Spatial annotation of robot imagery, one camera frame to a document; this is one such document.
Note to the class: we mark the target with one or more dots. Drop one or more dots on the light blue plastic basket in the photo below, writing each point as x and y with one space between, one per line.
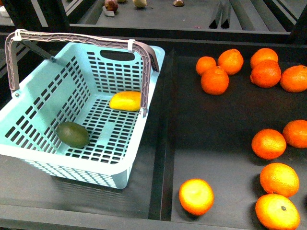
77 87

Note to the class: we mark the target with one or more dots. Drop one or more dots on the yellow mango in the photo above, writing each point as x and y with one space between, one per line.
127 101

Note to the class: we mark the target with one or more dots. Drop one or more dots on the green avocado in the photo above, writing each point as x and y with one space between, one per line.
73 134

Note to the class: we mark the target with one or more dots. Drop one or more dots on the brown basket handle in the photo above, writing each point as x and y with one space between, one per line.
26 38

